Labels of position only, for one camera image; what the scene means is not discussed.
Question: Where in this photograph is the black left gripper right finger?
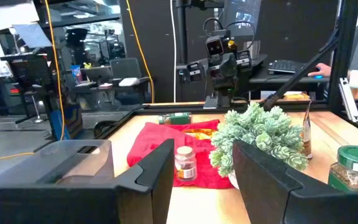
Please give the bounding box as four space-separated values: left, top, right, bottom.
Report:
232 139 358 224

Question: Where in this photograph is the white hanging cable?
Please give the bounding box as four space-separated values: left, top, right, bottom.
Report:
169 0 178 103

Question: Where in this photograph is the black vertical pole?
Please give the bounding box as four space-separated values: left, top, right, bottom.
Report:
175 0 188 65

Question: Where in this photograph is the black table edge frame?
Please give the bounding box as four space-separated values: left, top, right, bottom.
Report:
93 104 358 139

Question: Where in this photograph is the yellow hanging cable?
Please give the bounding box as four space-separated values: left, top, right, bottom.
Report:
44 0 65 141
125 0 155 104

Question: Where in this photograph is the potted artificial succulent plant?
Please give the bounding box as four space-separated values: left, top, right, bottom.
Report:
209 101 309 190

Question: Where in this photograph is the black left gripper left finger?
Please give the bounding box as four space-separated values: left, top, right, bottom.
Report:
0 139 175 224

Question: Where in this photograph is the black diagonal strut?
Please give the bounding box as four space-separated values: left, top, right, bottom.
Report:
262 29 341 112

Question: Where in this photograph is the person's hand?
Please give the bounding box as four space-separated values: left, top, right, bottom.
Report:
307 63 333 78

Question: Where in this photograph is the black equipment stand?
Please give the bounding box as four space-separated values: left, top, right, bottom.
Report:
0 52 55 125

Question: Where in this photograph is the black frame post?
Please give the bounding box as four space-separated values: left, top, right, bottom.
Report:
327 0 358 113

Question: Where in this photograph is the blue box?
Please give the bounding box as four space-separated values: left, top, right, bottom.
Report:
48 104 83 141

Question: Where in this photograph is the black desk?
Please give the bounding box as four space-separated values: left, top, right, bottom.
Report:
249 67 331 100

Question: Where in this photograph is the black keyboard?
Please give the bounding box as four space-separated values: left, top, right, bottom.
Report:
267 59 309 75

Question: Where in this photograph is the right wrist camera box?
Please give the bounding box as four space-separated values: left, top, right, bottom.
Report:
204 35 225 57

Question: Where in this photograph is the small tan-lid spice jar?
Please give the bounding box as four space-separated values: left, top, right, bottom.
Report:
174 146 198 182

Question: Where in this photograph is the brown spice pouch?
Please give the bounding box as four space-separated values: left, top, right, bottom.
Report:
301 98 314 160

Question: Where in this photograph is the red cloth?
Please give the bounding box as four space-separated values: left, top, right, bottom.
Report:
126 119 234 190

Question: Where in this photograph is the silver aluminium bracket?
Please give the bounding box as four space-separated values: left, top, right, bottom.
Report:
339 77 358 123

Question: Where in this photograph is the green-lid glass spice jar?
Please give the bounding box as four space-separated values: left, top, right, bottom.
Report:
327 145 358 192

